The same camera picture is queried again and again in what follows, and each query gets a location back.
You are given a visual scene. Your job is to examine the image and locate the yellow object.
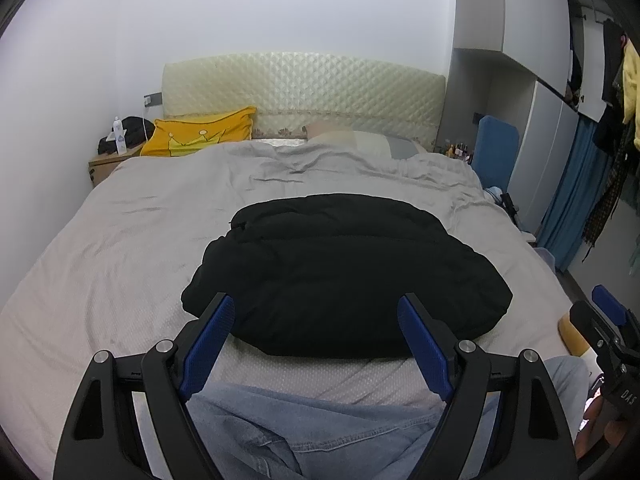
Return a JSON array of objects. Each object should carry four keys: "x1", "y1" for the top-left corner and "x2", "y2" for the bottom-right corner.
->
[{"x1": 557, "y1": 312, "x2": 593, "y2": 358}]

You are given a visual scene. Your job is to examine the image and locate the small black object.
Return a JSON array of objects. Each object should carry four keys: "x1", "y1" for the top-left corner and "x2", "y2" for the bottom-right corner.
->
[{"x1": 499, "y1": 191, "x2": 522, "y2": 223}]

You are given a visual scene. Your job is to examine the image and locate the white textured bed sheet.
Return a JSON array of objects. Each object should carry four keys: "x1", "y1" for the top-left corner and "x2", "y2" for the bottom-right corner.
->
[{"x1": 0, "y1": 270, "x2": 576, "y2": 480}]

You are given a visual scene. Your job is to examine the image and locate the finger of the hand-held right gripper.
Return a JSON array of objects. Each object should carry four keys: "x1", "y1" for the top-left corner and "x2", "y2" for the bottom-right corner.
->
[
  {"x1": 591, "y1": 285, "x2": 632, "y2": 328},
  {"x1": 570, "y1": 301, "x2": 618, "y2": 348}
]

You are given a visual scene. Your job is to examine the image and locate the black bag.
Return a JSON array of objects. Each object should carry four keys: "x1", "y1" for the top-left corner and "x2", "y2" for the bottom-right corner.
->
[{"x1": 97, "y1": 116, "x2": 157, "y2": 156}]

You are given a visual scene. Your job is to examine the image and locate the person's blue jeans legs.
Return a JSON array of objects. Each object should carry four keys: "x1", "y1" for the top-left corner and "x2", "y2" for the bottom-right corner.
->
[{"x1": 187, "y1": 357, "x2": 593, "y2": 480}]

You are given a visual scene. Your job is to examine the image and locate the cream quilted headboard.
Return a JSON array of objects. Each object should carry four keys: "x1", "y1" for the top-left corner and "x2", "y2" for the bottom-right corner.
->
[{"x1": 161, "y1": 50, "x2": 447, "y2": 153}]

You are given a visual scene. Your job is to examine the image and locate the group of small bottles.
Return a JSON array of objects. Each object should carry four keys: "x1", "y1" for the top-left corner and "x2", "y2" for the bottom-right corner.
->
[{"x1": 434, "y1": 141, "x2": 473, "y2": 163}]

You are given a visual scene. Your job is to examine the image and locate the yellow crown pillow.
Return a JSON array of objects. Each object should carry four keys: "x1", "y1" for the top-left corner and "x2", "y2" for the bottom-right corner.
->
[{"x1": 140, "y1": 106, "x2": 258, "y2": 157}]

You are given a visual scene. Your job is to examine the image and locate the white wardrobe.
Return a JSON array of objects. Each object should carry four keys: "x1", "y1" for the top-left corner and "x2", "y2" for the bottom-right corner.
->
[{"x1": 447, "y1": 0, "x2": 608, "y2": 241}]

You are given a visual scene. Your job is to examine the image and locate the blue curtain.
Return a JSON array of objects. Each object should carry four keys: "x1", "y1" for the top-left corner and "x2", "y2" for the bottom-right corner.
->
[{"x1": 537, "y1": 117, "x2": 613, "y2": 273}]

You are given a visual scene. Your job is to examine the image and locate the dark hanging clothes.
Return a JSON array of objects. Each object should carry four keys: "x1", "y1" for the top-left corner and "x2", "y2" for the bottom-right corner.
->
[{"x1": 582, "y1": 17, "x2": 640, "y2": 251}]

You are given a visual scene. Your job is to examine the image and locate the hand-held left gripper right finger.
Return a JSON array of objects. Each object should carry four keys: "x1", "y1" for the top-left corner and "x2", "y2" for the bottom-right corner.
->
[{"x1": 397, "y1": 292, "x2": 581, "y2": 480}]

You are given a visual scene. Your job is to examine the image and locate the blue padded chair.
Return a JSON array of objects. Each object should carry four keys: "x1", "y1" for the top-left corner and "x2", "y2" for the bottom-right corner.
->
[{"x1": 471, "y1": 115, "x2": 521, "y2": 196}]

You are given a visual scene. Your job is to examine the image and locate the wooden nightstand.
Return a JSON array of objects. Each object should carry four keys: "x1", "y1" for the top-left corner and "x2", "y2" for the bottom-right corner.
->
[{"x1": 88, "y1": 146, "x2": 146, "y2": 188}]

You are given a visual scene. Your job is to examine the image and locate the black padded jacket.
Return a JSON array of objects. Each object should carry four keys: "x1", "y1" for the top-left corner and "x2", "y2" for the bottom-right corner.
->
[{"x1": 181, "y1": 193, "x2": 514, "y2": 360}]

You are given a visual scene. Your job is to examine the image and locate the grey bed blanket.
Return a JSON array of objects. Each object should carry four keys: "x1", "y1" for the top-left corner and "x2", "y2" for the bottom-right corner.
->
[{"x1": 15, "y1": 137, "x2": 558, "y2": 326}]

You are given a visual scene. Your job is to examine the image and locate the yellow hanging garment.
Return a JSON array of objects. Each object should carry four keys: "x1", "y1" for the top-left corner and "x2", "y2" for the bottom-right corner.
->
[{"x1": 620, "y1": 40, "x2": 640, "y2": 151}]

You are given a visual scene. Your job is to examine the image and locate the beige and grey pillow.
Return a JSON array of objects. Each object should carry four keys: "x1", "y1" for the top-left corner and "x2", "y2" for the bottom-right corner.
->
[{"x1": 305, "y1": 121, "x2": 416, "y2": 161}]

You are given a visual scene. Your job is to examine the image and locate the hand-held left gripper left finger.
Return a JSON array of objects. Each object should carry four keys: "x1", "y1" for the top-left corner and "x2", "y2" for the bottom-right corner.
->
[{"x1": 52, "y1": 292, "x2": 236, "y2": 480}]

